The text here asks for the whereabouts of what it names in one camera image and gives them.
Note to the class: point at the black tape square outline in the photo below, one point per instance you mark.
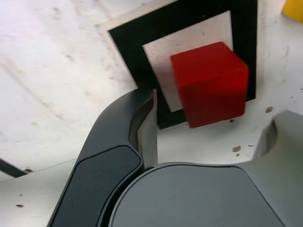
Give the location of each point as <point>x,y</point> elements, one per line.
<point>127,47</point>

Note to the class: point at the black tape strip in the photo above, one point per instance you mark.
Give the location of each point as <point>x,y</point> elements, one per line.
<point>11,169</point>

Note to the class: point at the yellow cube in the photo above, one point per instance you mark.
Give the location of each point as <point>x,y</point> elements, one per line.
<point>294,9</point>

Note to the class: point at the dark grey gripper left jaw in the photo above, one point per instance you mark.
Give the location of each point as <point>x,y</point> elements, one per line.
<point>106,165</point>

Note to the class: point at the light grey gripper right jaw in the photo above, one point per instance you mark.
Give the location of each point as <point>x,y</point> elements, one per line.
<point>201,198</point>

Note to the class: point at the red cube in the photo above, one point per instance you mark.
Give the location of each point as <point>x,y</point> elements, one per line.
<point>210,87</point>

